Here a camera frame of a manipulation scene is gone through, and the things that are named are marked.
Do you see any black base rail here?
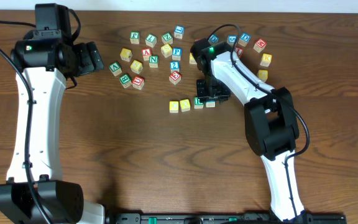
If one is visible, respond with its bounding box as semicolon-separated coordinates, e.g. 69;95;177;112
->
104;212;347;224

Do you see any green B block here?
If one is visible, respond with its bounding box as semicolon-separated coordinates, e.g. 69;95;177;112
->
119;73;132;88

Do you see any yellow block far right lower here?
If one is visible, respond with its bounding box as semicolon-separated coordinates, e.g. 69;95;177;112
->
257;70;269;82

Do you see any red A block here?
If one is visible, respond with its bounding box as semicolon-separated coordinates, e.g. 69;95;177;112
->
142;48;152;61

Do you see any blue L block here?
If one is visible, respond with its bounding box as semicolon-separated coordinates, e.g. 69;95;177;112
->
205;101;216;108

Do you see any yellow S block centre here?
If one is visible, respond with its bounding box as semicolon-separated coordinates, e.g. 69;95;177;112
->
161;44;173;58

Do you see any green A block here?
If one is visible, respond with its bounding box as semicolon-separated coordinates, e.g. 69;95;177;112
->
109;62;122;77

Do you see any yellow O block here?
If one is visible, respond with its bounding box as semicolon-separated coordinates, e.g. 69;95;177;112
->
180;99;191;112
189;53;197;65

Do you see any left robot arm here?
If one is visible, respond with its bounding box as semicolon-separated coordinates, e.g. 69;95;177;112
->
0;3;108;223

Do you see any blue D block right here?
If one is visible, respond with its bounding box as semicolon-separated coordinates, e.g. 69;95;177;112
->
237;32;251;47

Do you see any red E block upper right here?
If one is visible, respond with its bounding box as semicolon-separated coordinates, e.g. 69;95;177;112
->
254;39;267;53

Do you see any blue G block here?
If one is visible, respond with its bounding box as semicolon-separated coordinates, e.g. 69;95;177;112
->
227;35;237;46

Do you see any blue P block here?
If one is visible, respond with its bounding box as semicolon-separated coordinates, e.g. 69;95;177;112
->
172;47;182;61

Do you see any blue D block left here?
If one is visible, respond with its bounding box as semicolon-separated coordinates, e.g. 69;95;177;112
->
208;34;219;45

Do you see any yellow C block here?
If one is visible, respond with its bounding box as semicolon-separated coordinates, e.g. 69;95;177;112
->
169;101;179;113

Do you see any green N block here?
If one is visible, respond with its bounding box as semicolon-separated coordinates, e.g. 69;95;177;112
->
149;55;158;68

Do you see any blue block top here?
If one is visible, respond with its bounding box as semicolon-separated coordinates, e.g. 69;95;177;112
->
174;26;185;39

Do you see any green R block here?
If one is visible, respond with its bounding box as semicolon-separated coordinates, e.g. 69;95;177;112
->
194;97;204;109

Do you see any yellow S block left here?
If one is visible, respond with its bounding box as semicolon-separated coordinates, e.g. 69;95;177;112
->
131;60;143;74

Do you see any blue d block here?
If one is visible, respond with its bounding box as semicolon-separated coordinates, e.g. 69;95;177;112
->
208;34;219;45
237;32;251;47

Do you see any green Z block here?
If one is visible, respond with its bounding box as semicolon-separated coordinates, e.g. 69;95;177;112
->
162;32;173;45

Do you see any yellow block far right upper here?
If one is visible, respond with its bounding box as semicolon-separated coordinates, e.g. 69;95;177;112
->
260;53;272;67

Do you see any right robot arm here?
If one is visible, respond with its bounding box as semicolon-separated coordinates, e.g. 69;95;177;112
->
190;39;304;222

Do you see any green L block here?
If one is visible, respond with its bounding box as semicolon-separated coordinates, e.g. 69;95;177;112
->
145;34;157;48

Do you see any blue 2 block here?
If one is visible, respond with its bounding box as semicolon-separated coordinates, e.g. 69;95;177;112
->
170;61;180;73

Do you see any yellow s block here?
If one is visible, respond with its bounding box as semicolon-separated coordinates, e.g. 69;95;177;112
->
161;44;173;58
131;60;143;74

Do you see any red U block lower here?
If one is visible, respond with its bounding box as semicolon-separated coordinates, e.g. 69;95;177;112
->
132;76;145;90

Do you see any red I block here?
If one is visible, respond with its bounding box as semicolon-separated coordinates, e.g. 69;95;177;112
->
234;47;244;58

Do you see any yellow K block left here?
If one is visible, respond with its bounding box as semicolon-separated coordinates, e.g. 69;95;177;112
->
120;48;132;62

